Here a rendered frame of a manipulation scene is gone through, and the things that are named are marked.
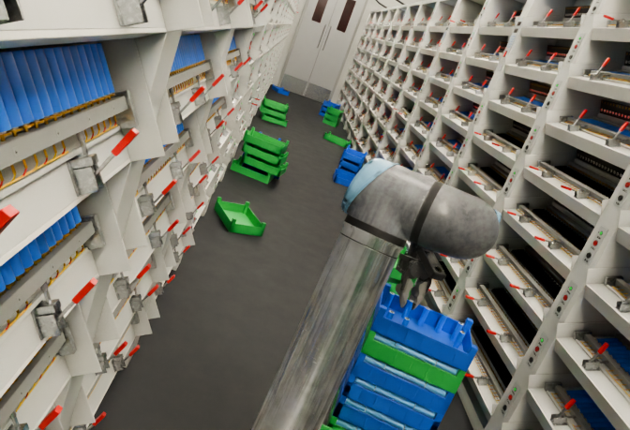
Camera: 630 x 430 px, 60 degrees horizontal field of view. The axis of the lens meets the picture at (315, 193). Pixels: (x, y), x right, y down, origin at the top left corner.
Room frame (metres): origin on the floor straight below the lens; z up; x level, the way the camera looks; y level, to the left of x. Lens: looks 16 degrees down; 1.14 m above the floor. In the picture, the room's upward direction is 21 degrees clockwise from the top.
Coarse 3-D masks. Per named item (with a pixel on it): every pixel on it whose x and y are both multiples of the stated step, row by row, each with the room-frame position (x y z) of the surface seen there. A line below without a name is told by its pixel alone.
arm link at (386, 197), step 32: (384, 160) 0.96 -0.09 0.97; (352, 192) 0.92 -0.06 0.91; (384, 192) 0.90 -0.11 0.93; (416, 192) 0.90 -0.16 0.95; (352, 224) 0.90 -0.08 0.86; (384, 224) 0.89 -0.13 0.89; (416, 224) 0.88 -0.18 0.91; (352, 256) 0.88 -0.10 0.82; (384, 256) 0.88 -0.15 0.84; (320, 288) 0.88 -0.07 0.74; (352, 288) 0.86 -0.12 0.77; (320, 320) 0.85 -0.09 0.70; (352, 320) 0.85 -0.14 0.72; (288, 352) 0.86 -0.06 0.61; (320, 352) 0.83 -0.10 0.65; (352, 352) 0.86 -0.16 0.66; (288, 384) 0.82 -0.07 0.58; (320, 384) 0.81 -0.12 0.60; (288, 416) 0.79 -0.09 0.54; (320, 416) 0.81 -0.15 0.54
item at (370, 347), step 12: (372, 336) 1.47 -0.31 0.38; (372, 348) 1.47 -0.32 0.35; (384, 348) 1.47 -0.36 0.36; (384, 360) 1.46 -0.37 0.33; (396, 360) 1.46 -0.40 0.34; (408, 360) 1.46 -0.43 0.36; (420, 360) 1.45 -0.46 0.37; (408, 372) 1.45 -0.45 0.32; (420, 372) 1.45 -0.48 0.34; (432, 372) 1.45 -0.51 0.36; (444, 372) 1.44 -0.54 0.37; (444, 384) 1.44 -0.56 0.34; (456, 384) 1.44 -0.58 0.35
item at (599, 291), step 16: (592, 272) 1.59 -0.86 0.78; (608, 272) 1.60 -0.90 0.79; (624, 272) 1.60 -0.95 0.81; (592, 288) 1.57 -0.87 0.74; (608, 288) 1.56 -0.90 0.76; (624, 288) 1.53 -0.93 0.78; (592, 304) 1.54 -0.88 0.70; (608, 304) 1.46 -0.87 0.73; (624, 304) 1.43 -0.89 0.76; (608, 320) 1.45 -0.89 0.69; (624, 320) 1.39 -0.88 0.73
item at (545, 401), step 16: (528, 384) 1.59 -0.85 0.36; (544, 384) 1.60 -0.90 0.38; (560, 384) 1.58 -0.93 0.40; (576, 384) 1.61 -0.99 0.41; (528, 400) 1.58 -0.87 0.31; (544, 400) 1.54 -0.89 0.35; (560, 400) 1.54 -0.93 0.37; (576, 400) 1.52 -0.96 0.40; (592, 400) 1.52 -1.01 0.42; (544, 416) 1.47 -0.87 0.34; (560, 416) 1.43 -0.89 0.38; (576, 416) 1.44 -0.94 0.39; (592, 416) 1.45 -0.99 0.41
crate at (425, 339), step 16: (384, 288) 1.65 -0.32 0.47; (384, 320) 1.47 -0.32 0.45; (400, 320) 1.60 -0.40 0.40; (416, 320) 1.64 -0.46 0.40; (432, 320) 1.65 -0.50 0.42; (448, 320) 1.64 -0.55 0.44; (400, 336) 1.46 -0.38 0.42; (416, 336) 1.46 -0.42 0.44; (432, 336) 1.57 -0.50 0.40; (448, 336) 1.61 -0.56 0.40; (464, 336) 1.62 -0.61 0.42; (432, 352) 1.45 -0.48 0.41; (448, 352) 1.45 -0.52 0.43; (464, 352) 1.44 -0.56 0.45; (464, 368) 1.44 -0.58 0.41
